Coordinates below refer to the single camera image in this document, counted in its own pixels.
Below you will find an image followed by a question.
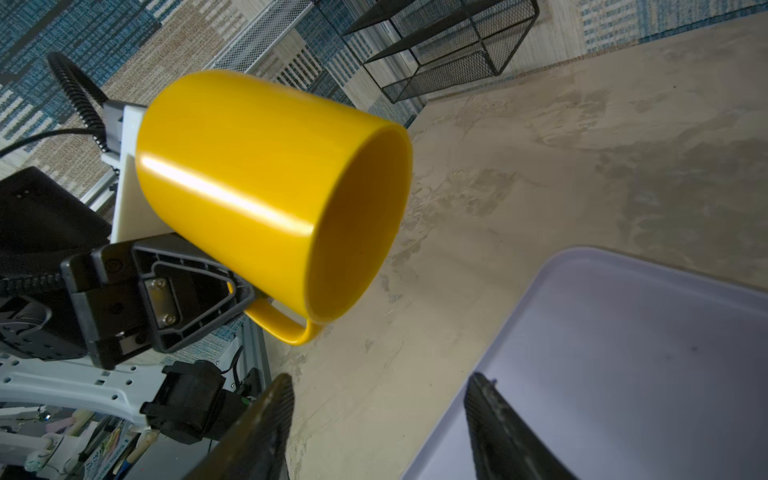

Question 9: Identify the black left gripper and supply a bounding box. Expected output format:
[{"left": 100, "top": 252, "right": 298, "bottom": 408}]
[{"left": 60, "top": 234, "right": 257, "bottom": 369}]

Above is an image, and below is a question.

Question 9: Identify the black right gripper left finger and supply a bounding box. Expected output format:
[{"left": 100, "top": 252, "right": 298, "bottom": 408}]
[{"left": 186, "top": 373, "right": 295, "bottom": 480}]

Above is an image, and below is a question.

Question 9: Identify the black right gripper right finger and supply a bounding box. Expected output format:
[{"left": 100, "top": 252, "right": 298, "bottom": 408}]
[{"left": 463, "top": 372, "right": 574, "bottom": 479}]

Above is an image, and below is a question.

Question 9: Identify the yellow mug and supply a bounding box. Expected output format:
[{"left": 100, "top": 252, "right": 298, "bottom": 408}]
[{"left": 136, "top": 70, "right": 413, "bottom": 345}]

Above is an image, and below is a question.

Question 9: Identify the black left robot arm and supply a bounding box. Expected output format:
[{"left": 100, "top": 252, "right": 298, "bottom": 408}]
[{"left": 1, "top": 167, "right": 264, "bottom": 444}]

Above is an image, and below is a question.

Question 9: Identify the lavender plastic tray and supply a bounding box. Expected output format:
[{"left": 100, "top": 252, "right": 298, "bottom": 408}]
[{"left": 400, "top": 246, "right": 768, "bottom": 480}]

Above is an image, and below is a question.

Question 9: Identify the white wire mesh basket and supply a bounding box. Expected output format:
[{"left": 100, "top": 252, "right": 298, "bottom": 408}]
[{"left": 204, "top": 0, "right": 313, "bottom": 73}]

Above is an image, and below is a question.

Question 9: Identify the black wire shelf rack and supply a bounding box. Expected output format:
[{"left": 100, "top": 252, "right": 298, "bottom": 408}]
[{"left": 313, "top": 0, "right": 540, "bottom": 104}]

